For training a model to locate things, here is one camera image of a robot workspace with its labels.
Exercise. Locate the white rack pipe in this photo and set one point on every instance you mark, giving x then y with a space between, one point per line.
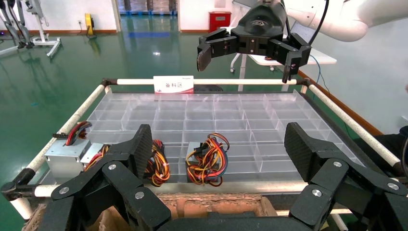
22 207
79 110
223 187
350 124
239 81

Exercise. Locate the brown cardboard divider box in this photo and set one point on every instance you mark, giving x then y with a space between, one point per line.
207 205

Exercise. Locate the blue pallet row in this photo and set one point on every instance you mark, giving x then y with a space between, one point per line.
143 13

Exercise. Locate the orange black mouse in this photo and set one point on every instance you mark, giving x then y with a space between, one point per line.
268 58

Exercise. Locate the black round object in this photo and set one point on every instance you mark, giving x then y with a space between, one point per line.
207 88

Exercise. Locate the grey black floor stand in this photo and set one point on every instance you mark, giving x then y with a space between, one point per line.
22 44

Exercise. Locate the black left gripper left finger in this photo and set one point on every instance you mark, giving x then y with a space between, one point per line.
140 153

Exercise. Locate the clear acrylic divider tray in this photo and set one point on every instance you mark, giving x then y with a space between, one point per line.
223 114

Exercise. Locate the red cabinet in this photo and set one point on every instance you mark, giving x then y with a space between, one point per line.
220 20

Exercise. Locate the dark trousers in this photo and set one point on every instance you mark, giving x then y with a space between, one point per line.
389 145

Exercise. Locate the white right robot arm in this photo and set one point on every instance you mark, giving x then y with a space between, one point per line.
344 22

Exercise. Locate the white metal floor stand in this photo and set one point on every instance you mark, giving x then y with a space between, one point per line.
47 41

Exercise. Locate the white desk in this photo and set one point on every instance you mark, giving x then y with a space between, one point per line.
318 59

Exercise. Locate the black pipe joint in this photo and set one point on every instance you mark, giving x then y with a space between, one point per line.
108 82
304 82
401 170
19 185

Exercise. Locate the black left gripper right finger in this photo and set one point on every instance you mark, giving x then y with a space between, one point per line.
299 150

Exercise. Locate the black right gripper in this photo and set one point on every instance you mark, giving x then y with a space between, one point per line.
261 22

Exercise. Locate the black laptop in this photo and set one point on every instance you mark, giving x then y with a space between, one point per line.
301 32

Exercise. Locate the white red label card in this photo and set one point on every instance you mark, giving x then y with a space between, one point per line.
173 83

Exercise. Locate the yellow device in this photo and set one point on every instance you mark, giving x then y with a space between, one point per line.
89 24

